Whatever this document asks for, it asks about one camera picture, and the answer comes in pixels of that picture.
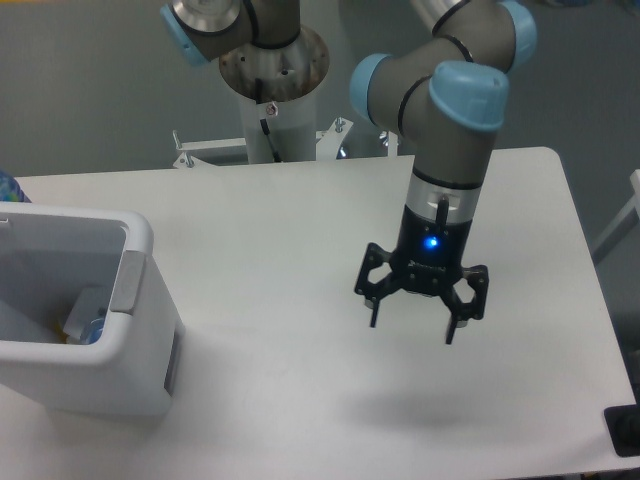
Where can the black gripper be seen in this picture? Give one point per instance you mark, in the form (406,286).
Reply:
(430,260)

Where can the clear plastic water bottle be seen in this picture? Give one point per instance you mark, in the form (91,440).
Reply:
(93,330)

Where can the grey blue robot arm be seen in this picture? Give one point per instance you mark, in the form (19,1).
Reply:
(447,97)

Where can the trash inside the can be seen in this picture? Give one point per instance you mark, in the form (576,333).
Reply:
(61,335)

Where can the white trash can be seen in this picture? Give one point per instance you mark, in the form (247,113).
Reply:
(48,255)

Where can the black clamp at table edge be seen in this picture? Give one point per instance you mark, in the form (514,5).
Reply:
(623,426)

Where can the blue patterned object left edge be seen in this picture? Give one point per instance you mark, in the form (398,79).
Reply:
(10,190)

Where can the white frame at right edge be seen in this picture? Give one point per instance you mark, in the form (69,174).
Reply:
(620,226)

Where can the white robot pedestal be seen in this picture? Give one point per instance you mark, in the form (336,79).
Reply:
(277,91)

